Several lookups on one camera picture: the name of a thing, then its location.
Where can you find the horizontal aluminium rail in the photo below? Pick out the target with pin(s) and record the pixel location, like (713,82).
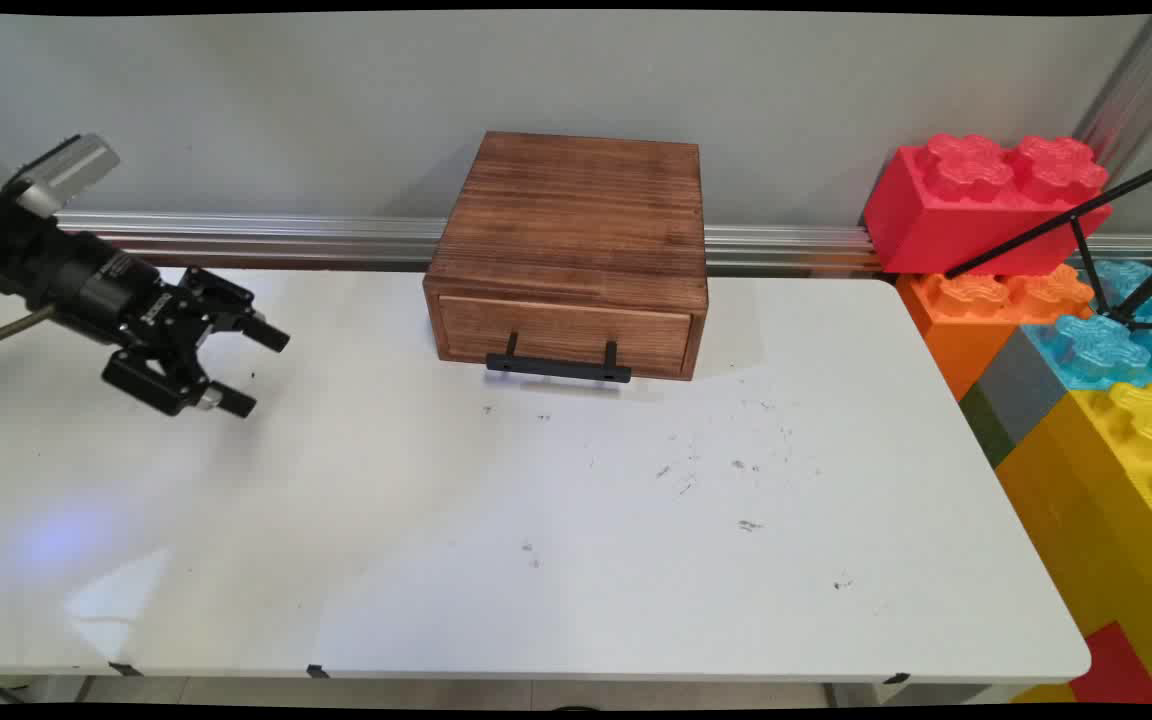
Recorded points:
(266,240)

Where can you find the large red toy block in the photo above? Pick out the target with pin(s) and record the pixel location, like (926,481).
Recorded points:
(966,215)

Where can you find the slanted aluminium profile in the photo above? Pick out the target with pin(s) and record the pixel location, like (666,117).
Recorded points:
(1131,95)

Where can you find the large yellow toy block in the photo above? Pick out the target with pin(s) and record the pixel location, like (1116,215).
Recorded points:
(1106,500)

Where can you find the brown wooden drawer cabinet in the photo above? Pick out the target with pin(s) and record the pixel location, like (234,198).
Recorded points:
(576,210)

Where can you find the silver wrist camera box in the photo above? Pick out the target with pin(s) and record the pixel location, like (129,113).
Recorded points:
(71,170)

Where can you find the dark green toy block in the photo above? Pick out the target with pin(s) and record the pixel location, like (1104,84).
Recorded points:
(986,425)

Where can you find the black tripod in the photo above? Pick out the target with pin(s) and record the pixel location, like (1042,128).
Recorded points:
(1046,228)

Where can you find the translucent blue toy block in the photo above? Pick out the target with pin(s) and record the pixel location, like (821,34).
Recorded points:
(1096,345)

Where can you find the orange toy block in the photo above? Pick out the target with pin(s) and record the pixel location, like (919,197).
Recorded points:
(966,320)

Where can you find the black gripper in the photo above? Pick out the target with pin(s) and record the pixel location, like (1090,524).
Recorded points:
(86,280)

